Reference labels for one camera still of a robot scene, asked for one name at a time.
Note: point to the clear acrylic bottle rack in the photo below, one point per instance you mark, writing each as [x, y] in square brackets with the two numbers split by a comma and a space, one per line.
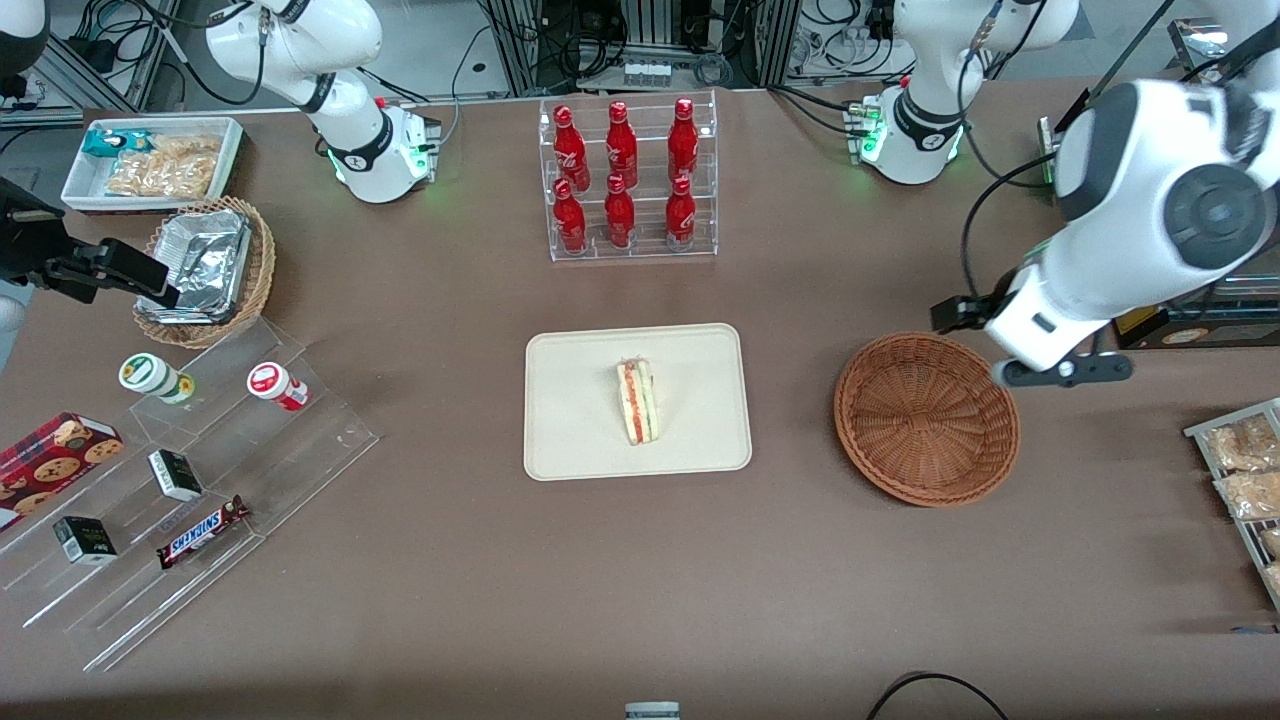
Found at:
[645, 250]

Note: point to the red cola bottle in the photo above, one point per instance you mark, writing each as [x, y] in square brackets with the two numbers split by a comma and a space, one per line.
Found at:
[621, 145]
[680, 215]
[570, 220]
[619, 215]
[683, 140]
[569, 145]

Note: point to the light wicker basket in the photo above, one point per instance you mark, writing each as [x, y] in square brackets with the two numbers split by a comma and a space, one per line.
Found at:
[255, 290]

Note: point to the red lid white jar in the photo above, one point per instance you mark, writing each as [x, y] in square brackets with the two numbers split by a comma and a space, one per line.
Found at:
[270, 382]

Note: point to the small grey device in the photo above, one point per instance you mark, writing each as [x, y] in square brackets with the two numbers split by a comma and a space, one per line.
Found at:
[652, 711]

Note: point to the small black carton box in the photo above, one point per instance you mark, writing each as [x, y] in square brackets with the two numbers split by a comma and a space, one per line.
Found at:
[85, 540]
[176, 475]

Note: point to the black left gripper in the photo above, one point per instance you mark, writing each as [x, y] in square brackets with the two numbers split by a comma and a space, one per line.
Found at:
[968, 309]

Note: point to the stacked aluminium foil trays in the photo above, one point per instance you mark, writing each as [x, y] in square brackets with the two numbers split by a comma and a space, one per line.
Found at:
[205, 260]

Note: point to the cream plastic serving tray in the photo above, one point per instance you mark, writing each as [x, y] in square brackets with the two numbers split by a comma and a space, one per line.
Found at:
[570, 410]

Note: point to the white power strip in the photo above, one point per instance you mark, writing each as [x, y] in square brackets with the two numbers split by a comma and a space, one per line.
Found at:
[648, 74]

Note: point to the white plastic snack bin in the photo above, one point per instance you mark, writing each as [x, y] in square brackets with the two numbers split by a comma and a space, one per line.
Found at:
[85, 185]

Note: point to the triangular sandwich wedge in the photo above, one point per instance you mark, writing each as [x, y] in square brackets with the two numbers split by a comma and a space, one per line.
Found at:
[637, 402]

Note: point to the clear bag of crackers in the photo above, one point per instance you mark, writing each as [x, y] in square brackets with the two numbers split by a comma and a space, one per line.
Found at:
[165, 170]

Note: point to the teal snack packet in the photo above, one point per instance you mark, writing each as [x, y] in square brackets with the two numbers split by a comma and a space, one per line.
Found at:
[105, 142]

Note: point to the clear acrylic stepped shelf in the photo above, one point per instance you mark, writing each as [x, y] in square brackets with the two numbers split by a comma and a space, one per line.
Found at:
[290, 460]

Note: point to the aluminium frame rack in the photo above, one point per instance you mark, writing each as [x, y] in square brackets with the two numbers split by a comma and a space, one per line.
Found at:
[520, 45]

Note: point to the green lid white jar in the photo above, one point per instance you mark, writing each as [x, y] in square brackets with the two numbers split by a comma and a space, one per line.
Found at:
[148, 373]

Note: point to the clear bag of snacks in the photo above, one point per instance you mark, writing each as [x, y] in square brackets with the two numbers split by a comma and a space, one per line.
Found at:
[1245, 445]
[1250, 495]

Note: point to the brown wicker basket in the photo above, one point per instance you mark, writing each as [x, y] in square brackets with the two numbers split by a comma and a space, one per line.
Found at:
[925, 420]

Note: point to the red tartan cookie box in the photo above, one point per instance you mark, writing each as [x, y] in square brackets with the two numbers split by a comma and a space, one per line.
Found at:
[55, 465]

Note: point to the black countertop appliance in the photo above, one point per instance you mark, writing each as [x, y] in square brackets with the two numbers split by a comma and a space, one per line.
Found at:
[1200, 332]

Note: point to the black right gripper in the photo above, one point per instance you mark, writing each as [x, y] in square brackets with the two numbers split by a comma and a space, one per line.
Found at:
[30, 247]

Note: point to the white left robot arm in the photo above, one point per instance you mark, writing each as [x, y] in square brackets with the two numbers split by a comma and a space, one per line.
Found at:
[1120, 170]

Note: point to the Snickers chocolate bar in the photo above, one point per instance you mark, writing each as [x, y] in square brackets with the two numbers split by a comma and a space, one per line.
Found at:
[200, 533]

